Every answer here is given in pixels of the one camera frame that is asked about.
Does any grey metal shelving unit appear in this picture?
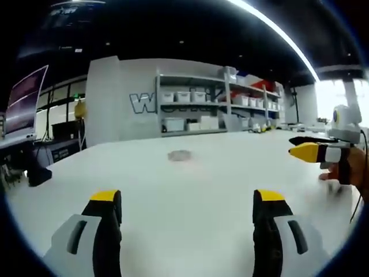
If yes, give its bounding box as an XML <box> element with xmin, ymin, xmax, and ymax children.
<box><xmin>155</xmin><ymin>66</ymin><xmax>285</xmax><ymax>138</ymax></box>

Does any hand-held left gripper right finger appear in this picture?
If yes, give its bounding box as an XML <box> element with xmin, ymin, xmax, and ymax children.
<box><xmin>252</xmin><ymin>189</ymin><xmax>329</xmax><ymax>277</ymax></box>

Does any black desk clamp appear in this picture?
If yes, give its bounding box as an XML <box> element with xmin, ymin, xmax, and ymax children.
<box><xmin>26</xmin><ymin>141</ymin><xmax>53</xmax><ymax>187</ymax></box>

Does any computer monitor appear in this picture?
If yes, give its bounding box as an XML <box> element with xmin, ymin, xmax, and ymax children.
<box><xmin>3</xmin><ymin>65</ymin><xmax>49</xmax><ymax>140</ymax></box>

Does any person's right hand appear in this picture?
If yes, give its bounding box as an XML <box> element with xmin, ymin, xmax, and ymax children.
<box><xmin>318</xmin><ymin>145</ymin><xmax>369</xmax><ymax>203</ymax></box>

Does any white partition wall panel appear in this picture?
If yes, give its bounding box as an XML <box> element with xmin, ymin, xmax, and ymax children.
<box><xmin>85</xmin><ymin>56</ymin><xmax>162</xmax><ymax>148</ymax></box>

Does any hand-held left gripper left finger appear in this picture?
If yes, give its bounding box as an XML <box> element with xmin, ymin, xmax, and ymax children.
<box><xmin>43</xmin><ymin>189</ymin><xmax>123</xmax><ymax>277</ymax></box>

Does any row of white storage bins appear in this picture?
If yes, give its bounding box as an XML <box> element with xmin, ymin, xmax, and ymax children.
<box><xmin>160</xmin><ymin>91</ymin><xmax>207</xmax><ymax>103</ymax></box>

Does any white ceiling light strip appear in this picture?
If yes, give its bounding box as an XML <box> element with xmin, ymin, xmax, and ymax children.
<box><xmin>227</xmin><ymin>0</ymin><xmax>321</xmax><ymax>81</ymax></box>

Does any yellow hanging bag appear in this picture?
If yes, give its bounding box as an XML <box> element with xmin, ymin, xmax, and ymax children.
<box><xmin>74</xmin><ymin>98</ymin><xmax>87</xmax><ymax>119</ymax></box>

